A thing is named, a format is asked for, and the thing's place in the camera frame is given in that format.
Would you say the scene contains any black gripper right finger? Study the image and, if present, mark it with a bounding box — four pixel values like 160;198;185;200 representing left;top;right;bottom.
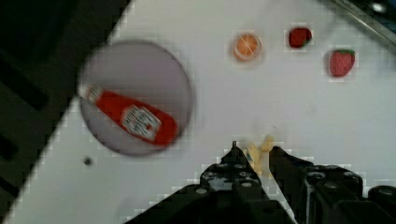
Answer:
269;147;395;224

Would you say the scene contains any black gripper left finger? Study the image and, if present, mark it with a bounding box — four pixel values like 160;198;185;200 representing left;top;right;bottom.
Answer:
124;145;294;224

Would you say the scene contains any yellow plush peeled banana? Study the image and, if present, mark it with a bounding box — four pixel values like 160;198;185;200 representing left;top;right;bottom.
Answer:
245;126;276;178

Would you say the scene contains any black and silver toaster oven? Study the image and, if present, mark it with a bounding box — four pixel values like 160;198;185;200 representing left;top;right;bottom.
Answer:
329;0;396;52

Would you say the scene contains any red plush ketchup bottle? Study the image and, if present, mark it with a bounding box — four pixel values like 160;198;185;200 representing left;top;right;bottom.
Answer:
78;84;178;147

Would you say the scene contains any light red plush strawberry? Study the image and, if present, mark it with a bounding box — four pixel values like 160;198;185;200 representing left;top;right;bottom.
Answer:
329;49;356;77

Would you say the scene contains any plush orange slice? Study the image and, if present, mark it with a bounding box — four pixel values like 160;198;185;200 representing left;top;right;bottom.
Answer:
233;33;262;62

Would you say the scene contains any grey round plate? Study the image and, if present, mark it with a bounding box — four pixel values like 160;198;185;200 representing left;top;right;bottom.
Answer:
78;40;193;156

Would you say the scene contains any dark red plush strawberry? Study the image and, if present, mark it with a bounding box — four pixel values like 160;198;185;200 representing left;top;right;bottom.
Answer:
289;27;312;49

